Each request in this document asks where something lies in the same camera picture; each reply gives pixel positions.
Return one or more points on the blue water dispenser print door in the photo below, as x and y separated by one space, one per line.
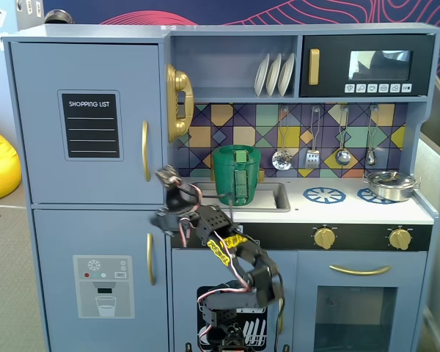
58 238

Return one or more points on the steel toy spoon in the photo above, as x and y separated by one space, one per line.
370 158

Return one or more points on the blue dishwasher door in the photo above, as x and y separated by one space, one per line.
183 271

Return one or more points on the green plastic cup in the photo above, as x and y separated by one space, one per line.
223 176

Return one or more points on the yellow beanbag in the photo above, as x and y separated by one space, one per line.
0 165

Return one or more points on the blue oven door with window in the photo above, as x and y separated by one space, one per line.
308 293

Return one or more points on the grey toy sink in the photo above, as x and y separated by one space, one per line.
275 198

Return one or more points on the steel toy skimmer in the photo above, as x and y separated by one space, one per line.
281 160

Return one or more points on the gold oven knob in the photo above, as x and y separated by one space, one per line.
324 238
400 239

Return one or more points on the steel toy cooking pot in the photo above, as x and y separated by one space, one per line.
388 192

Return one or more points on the gold toy telephone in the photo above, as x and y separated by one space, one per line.
174 102

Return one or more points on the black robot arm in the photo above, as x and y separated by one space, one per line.
264 278

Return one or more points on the steel pot lid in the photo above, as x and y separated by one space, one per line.
388 179

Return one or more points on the black dome object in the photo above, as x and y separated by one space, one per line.
58 16

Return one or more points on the black toy microwave door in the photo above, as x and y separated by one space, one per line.
333 55

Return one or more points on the steel toy ladle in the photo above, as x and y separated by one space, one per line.
342 157

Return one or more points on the blue shopping list cabinet door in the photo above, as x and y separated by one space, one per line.
40 165

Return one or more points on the white toy plate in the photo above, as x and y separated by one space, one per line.
260 78
273 77
286 75

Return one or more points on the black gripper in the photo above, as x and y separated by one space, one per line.
169 219

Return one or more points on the steel toy spatula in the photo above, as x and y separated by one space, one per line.
312 160

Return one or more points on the blue toy kitchen cabinet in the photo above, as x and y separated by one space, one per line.
95 31

